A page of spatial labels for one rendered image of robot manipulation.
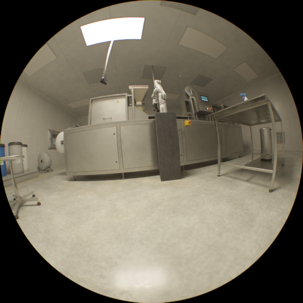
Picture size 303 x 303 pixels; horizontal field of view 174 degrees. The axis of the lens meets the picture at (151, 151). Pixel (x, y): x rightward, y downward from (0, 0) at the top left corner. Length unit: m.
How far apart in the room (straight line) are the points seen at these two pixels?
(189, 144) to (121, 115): 1.15
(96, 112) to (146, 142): 0.98
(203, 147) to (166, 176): 0.86
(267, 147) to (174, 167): 1.95
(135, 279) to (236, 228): 0.47
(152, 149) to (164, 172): 0.38
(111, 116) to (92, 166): 0.81
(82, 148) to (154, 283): 1.52
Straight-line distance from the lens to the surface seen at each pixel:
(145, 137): 1.35
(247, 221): 0.64
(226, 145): 2.24
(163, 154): 1.12
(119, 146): 1.34
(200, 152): 1.69
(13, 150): 2.64
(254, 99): 0.88
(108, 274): 0.45
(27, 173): 2.70
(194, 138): 1.64
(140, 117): 1.67
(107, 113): 1.69
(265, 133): 2.37
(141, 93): 1.86
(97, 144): 1.42
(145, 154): 1.34
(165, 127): 1.14
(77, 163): 1.59
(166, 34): 2.58
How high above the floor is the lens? 0.40
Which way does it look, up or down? 2 degrees down
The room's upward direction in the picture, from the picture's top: 5 degrees counter-clockwise
